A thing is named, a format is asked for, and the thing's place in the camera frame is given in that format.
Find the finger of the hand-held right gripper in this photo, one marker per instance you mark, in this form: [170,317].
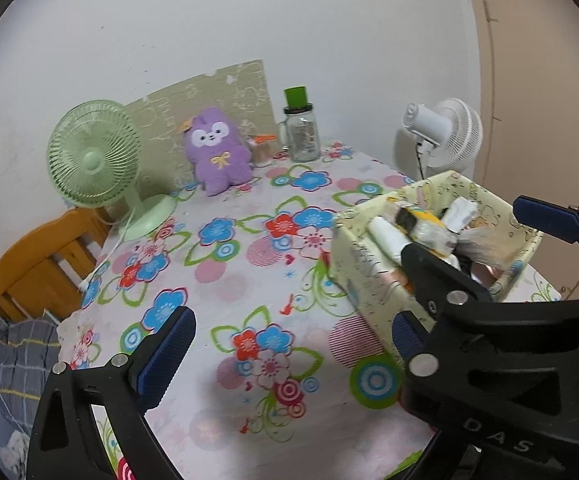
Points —
[439,280]
[544,217]

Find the green desk fan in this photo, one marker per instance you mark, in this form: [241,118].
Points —
[94,160]

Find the yellow and black small item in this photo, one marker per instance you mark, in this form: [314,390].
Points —
[409,217]

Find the blue plaid blanket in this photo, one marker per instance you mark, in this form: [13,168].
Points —
[4,360]

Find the small toothpick holder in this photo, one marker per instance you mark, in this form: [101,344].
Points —
[263,152]

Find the yellow cartoon print storage box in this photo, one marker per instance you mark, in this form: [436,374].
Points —
[359,270]

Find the green patterned board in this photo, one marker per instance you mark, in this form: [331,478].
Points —
[169,105]

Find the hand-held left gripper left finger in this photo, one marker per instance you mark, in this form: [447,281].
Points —
[167,355]

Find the white standing fan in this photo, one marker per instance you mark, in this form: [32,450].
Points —
[449,135]

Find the beige door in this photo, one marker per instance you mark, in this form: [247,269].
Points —
[544,85]

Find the wooden chair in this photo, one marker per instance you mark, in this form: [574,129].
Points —
[34,265]

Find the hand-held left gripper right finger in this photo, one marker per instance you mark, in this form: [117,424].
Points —
[407,335]

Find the floral tablecloth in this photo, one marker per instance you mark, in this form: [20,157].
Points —
[249,280]

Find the glass jar with green lid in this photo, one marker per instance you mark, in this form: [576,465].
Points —
[302,135]

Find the purple plush toy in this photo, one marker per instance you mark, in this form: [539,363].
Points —
[217,155]

